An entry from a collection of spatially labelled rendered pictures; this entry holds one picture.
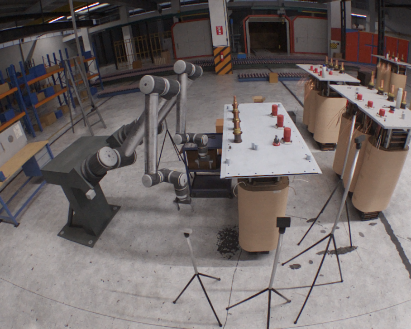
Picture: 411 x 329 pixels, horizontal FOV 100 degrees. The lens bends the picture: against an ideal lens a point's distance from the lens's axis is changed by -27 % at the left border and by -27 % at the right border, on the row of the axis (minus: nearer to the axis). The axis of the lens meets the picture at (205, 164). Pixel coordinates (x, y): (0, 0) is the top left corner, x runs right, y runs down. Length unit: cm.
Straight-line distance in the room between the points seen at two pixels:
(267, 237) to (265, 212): 38
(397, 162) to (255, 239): 196
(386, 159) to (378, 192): 50
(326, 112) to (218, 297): 363
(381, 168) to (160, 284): 292
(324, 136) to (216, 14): 922
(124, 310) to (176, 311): 59
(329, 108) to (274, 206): 285
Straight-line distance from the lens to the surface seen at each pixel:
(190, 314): 257
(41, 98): 1089
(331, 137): 488
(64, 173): 264
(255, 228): 237
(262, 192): 205
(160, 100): 195
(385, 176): 316
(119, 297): 288
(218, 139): 336
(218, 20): 1248
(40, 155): 547
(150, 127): 175
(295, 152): 206
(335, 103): 463
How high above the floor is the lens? 237
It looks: 32 degrees down
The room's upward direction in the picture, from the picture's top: 7 degrees counter-clockwise
